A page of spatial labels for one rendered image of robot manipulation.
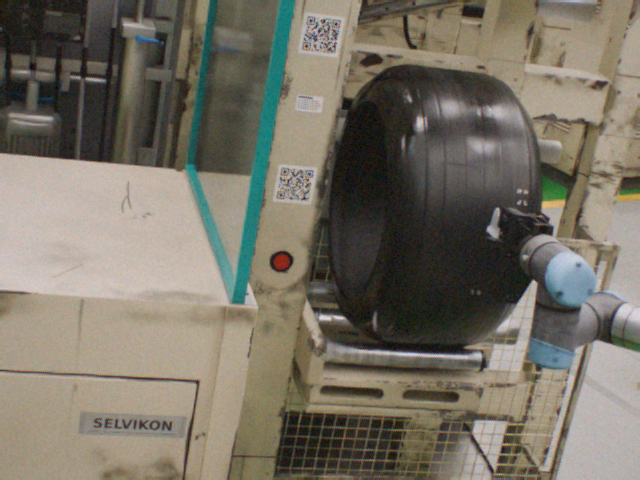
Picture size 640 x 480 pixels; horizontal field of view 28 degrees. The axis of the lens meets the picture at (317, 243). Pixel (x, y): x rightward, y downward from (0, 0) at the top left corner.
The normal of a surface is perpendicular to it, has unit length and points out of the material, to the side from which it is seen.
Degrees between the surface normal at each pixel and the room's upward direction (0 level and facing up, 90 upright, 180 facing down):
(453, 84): 12
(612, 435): 0
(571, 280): 84
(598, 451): 0
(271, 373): 90
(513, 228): 84
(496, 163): 52
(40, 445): 90
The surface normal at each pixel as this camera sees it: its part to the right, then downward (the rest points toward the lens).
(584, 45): -0.81, 0.07
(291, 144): 0.21, 0.39
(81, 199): 0.17, -0.92
